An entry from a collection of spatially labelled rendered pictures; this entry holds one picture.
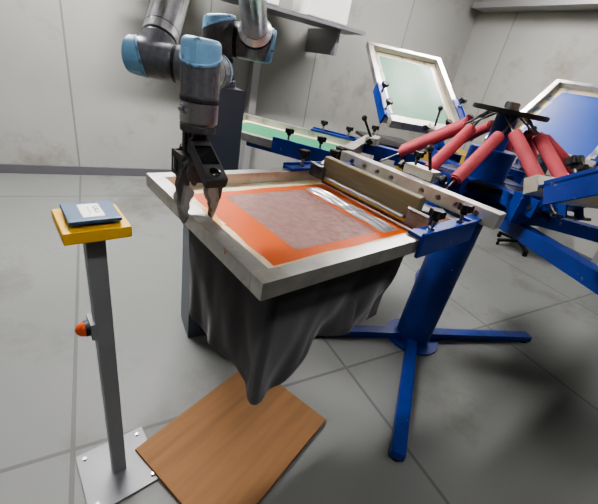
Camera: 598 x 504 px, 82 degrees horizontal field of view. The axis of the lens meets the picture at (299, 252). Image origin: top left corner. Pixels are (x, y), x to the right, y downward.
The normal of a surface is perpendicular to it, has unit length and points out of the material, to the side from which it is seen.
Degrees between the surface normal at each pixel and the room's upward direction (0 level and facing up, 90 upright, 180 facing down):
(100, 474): 0
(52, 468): 0
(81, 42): 90
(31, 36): 90
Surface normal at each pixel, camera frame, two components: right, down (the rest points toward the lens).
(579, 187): -0.97, -0.08
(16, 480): 0.18, -0.87
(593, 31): -0.87, 0.08
